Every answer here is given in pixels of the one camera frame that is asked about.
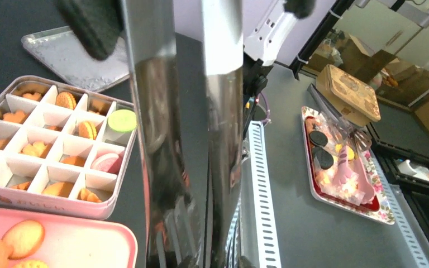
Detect green round cookie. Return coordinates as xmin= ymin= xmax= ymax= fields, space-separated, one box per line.
xmin=107 ymin=109 xmax=137 ymax=132

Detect pink plastic tray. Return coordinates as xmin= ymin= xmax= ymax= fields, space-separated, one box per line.
xmin=0 ymin=208 xmax=138 ymax=267

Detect round cookie with red mark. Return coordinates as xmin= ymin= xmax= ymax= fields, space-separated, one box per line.
xmin=12 ymin=260 xmax=49 ymax=268

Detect white slotted cable duct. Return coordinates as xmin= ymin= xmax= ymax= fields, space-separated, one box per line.
xmin=225 ymin=120 xmax=283 ymax=268

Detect silver tin lid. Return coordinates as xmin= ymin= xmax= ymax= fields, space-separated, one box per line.
xmin=21 ymin=26 xmax=129 ymax=92

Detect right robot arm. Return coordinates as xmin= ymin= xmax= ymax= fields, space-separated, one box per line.
xmin=55 ymin=1 xmax=315 ymax=97

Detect silver metal tongs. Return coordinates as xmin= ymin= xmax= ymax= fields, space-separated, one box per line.
xmin=121 ymin=1 xmax=243 ymax=267

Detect pink cookie in tin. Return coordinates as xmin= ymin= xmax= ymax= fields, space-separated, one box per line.
xmin=90 ymin=152 xmax=122 ymax=175

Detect floral tray with sweets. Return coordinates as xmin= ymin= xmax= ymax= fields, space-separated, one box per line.
xmin=301 ymin=106 xmax=395 ymax=225

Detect pale oval cookie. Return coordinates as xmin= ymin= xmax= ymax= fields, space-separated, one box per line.
xmin=2 ymin=220 xmax=45 ymax=260

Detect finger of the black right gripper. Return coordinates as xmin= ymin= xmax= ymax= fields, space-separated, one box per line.
xmin=54 ymin=0 xmax=123 ymax=61

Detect metal tin with white dividers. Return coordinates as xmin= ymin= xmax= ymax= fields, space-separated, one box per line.
xmin=0 ymin=75 xmax=137 ymax=220

